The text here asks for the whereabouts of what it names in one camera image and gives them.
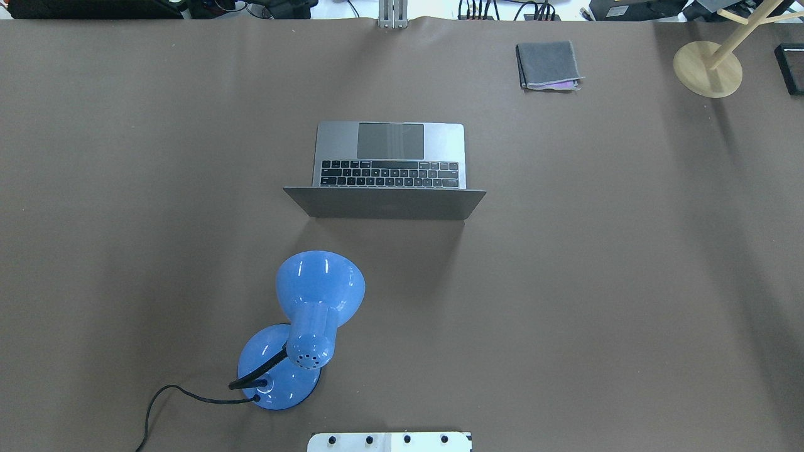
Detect blue desk lamp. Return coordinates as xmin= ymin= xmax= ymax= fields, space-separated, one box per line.
xmin=229 ymin=250 xmax=366 ymax=410

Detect aluminium frame post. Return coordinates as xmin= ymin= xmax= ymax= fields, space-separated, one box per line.
xmin=378 ymin=0 xmax=408 ymax=29

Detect black lamp power cable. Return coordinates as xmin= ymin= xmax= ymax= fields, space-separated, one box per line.
xmin=134 ymin=384 xmax=261 ymax=452

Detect black flat device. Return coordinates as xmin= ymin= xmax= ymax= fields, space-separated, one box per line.
xmin=773 ymin=43 xmax=803 ymax=95

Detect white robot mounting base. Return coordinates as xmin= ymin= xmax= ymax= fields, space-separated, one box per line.
xmin=307 ymin=431 xmax=474 ymax=451

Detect wooden cup stand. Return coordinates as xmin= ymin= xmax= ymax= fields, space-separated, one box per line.
xmin=673 ymin=1 xmax=803 ymax=99

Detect folded grey cloth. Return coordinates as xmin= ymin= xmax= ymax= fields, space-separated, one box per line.
xmin=515 ymin=40 xmax=583 ymax=92

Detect grey laptop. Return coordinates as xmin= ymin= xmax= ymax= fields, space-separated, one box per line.
xmin=285 ymin=121 xmax=486 ymax=221

